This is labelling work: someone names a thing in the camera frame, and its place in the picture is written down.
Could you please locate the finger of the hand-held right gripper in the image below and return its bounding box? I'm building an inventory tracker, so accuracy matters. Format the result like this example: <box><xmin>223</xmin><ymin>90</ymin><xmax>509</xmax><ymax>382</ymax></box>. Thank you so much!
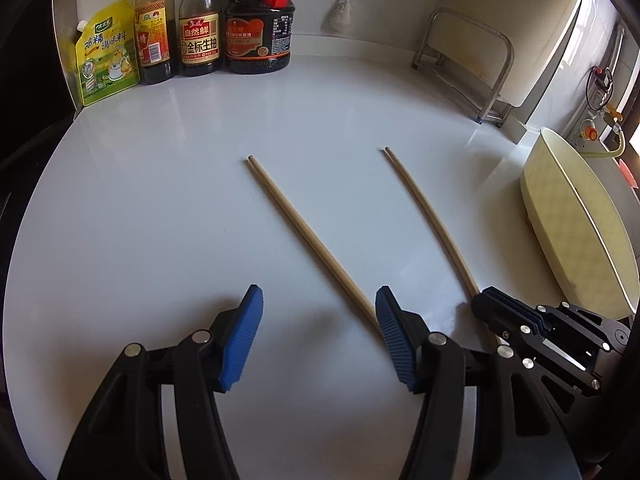
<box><xmin>471</xmin><ymin>294</ymin><xmax>543</xmax><ymax>356</ymax></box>
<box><xmin>480</xmin><ymin>286</ymin><xmax>568</xmax><ymax>323</ymax></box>

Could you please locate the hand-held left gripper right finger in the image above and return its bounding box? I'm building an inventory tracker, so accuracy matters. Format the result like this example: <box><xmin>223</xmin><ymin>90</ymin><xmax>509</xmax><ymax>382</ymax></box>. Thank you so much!
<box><xmin>375</xmin><ymin>285</ymin><xmax>583</xmax><ymax>480</ymax></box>

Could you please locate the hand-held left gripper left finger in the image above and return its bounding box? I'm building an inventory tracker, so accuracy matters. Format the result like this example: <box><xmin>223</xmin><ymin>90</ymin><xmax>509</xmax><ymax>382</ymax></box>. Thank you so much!
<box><xmin>55</xmin><ymin>284</ymin><xmax>265</xmax><ymax>480</ymax></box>

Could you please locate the cream round basin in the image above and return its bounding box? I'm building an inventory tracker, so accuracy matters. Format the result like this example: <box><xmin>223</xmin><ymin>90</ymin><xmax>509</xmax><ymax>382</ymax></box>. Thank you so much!
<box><xmin>520</xmin><ymin>127</ymin><xmax>640</xmax><ymax>321</ymax></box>

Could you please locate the plain bamboo chopstick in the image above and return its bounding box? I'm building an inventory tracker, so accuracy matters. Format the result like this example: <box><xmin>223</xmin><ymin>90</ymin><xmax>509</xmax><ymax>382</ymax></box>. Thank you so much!
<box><xmin>246</xmin><ymin>155</ymin><xmax>385</xmax><ymax>336</ymax></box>
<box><xmin>383</xmin><ymin>146</ymin><xmax>501</xmax><ymax>351</ymax></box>

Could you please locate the stainless steel rack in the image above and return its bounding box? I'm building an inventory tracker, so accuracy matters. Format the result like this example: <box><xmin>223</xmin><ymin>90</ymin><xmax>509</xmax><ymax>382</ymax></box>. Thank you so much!
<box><xmin>411</xmin><ymin>7</ymin><xmax>516</xmax><ymax>126</ymax></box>

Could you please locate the white cutting board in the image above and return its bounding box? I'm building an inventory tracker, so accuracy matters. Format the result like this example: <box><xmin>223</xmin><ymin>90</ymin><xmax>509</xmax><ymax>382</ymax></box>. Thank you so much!
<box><xmin>440</xmin><ymin>0</ymin><xmax>588</xmax><ymax>108</ymax></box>

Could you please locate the clear yellow cap sauce bottle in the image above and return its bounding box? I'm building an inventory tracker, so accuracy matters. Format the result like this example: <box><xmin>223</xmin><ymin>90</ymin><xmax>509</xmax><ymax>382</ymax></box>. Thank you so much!
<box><xmin>178</xmin><ymin>0</ymin><xmax>224</xmax><ymax>77</ymax></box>

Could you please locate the small yellow cap vinegar bottle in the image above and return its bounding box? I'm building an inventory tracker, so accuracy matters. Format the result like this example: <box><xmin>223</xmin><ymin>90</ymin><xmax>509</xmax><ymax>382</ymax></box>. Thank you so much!
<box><xmin>133</xmin><ymin>0</ymin><xmax>179</xmax><ymax>86</ymax></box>

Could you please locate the green yellow seasoning pouch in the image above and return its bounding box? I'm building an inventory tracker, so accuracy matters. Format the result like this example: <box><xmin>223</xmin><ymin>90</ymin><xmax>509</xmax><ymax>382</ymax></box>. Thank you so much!
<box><xmin>74</xmin><ymin>0</ymin><xmax>141</xmax><ymax>107</ymax></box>

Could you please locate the yellow gas hose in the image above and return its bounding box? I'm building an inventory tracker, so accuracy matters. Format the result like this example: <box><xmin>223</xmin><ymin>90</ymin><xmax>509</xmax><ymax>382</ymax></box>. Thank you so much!
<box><xmin>582</xmin><ymin>127</ymin><xmax>627</xmax><ymax>159</ymax></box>

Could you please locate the black cabled gas valve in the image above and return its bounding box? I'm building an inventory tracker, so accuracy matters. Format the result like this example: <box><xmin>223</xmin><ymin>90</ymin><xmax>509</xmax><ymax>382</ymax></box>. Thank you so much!
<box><xmin>586</xmin><ymin>65</ymin><xmax>617</xmax><ymax>111</ymax></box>

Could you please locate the faucet with hose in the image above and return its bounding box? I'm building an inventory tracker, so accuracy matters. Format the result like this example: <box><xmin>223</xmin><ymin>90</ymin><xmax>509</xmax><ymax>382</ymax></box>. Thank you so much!
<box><xmin>597</xmin><ymin>20</ymin><xmax>628</xmax><ymax>126</ymax></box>

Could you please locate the large dark red-handled sauce bottle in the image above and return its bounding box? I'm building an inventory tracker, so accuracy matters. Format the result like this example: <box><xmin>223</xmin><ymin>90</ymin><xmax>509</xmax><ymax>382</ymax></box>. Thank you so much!
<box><xmin>223</xmin><ymin>0</ymin><xmax>297</xmax><ymax>75</ymax></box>

